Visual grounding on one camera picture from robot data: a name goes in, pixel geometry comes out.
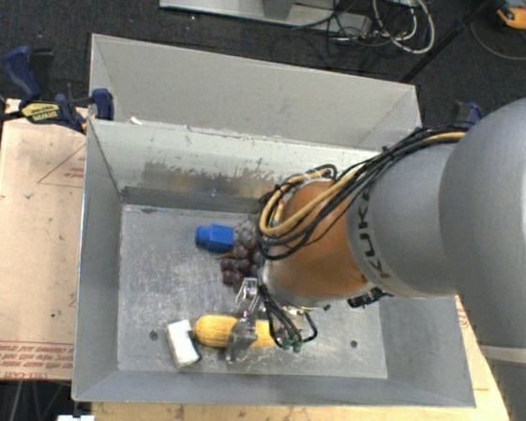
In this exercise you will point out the purple toy grape bunch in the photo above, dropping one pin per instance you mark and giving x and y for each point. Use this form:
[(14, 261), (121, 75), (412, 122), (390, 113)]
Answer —
[(241, 259)]

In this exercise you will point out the yellow toy corn cob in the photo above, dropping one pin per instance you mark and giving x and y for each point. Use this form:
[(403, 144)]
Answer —
[(214, 330)]

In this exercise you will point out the brown cardboard board red print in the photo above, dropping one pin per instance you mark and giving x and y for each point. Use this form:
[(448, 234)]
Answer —
[(32, 244)]

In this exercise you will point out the black cylinder on white bracket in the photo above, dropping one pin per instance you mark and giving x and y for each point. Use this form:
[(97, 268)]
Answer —
[(365, 299)]

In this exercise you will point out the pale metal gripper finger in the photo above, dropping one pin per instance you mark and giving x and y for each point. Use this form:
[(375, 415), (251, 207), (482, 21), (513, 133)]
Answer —
[(241, 337), (248, 294)]

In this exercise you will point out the blue plastic cap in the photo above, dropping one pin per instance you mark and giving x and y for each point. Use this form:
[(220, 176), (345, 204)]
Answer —
[(214, 237)]

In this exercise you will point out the grey metal bin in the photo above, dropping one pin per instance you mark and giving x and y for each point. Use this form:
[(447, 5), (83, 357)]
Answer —
[(169, 288)]

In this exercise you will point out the white block with black edge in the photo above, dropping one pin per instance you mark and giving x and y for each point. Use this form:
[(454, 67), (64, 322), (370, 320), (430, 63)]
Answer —
[(180, 342)]

